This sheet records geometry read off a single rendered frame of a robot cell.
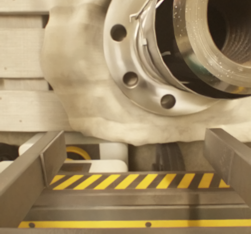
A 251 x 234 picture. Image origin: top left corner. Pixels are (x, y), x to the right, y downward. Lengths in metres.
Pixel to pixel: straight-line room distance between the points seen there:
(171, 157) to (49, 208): 0.28
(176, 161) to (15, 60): 0.41
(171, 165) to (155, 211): 0.18
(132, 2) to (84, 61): 0.13
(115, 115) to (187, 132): 0.15
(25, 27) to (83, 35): 0.15
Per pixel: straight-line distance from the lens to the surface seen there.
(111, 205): 0.27
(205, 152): 0.17
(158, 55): 0.17
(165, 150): 0.46
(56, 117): 0.42
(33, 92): 0.43
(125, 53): 0.32
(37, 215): 0.31
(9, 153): 0.64
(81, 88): 0.38
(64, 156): 0.17
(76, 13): 0.36
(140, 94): 0.33
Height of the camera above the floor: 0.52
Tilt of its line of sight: 76 degrees down
